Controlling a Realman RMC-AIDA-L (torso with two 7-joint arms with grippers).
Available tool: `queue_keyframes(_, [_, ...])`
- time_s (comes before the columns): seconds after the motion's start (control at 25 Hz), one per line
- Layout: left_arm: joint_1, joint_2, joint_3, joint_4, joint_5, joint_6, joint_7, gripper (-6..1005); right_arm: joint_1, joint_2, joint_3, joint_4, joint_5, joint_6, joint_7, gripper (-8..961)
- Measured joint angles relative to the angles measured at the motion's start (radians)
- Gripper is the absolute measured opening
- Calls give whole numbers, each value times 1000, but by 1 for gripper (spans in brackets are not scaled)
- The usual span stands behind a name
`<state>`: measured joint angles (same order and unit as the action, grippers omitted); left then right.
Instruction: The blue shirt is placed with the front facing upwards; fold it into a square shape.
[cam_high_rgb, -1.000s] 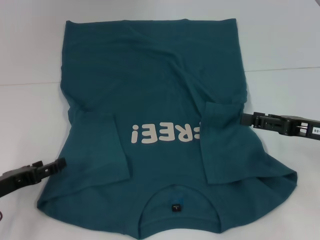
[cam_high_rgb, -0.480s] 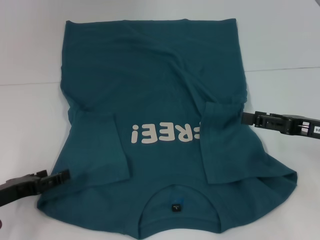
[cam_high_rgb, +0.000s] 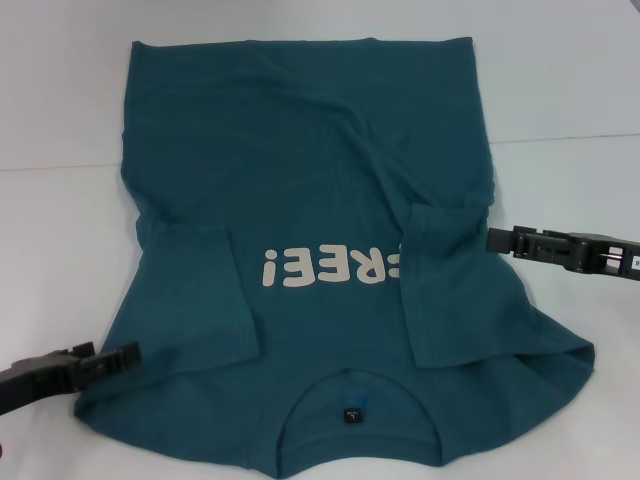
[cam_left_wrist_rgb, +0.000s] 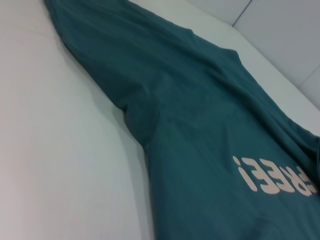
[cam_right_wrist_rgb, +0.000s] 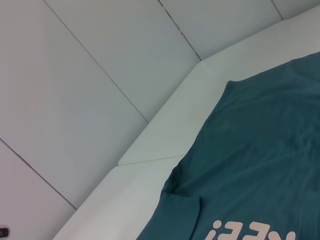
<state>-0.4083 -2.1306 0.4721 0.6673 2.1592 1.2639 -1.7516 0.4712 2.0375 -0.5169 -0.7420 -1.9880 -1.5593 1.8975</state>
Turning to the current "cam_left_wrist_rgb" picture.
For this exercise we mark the teal shirt with cream lettering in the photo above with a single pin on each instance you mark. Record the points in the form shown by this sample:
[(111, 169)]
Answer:
[(200, 112)]

